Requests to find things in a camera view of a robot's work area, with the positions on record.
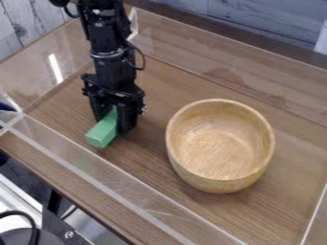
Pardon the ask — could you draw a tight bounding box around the black cable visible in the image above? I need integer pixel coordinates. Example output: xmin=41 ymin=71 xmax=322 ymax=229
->
xmin=0 ymin=210 xmax=43 ymax=245

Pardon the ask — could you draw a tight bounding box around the green rectangular block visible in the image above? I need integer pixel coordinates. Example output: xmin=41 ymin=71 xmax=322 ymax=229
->
xmin=84 ymin=109 xmax=117 ymax=148

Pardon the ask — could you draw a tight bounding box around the clear acrylic tray wall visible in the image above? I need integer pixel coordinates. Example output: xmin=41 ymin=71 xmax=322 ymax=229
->
xmin=0 ymin=7 xmax=327 ymax=245

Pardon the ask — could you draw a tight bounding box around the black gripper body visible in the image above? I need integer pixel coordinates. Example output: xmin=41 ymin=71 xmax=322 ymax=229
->
xmin=79 ymin=52 xmax=148 ymax=116

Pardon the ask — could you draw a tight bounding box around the black table leg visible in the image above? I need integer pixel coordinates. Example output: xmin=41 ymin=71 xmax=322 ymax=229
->
xmin=47 ymin=190 xmax=63 ymax=215

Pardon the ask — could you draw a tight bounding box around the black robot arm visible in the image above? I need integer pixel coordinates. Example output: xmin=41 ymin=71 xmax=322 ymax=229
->
xmin=48 ymin=0 xmax=145 ymax=134

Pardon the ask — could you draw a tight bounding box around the clear acrylic corner bracket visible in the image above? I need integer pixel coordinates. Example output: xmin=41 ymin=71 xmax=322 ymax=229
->
xmin=128 ymin=7 xmax=139 ymax=41

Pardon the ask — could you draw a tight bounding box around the black metal clamp plate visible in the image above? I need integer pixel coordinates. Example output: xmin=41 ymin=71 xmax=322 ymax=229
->
xmin=39 ymin=209 xmax=95 ymax=245

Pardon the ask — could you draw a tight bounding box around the light wooden bowl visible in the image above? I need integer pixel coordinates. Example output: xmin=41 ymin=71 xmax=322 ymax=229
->
xmin=164 ymin=99 xmax=276 ymax=193

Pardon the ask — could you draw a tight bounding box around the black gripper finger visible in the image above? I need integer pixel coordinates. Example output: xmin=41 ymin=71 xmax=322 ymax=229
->
xmin=116 ymin=103 xmax=139 ymax=135
xmin=89 ymin=97 xmax=112 ymax=122

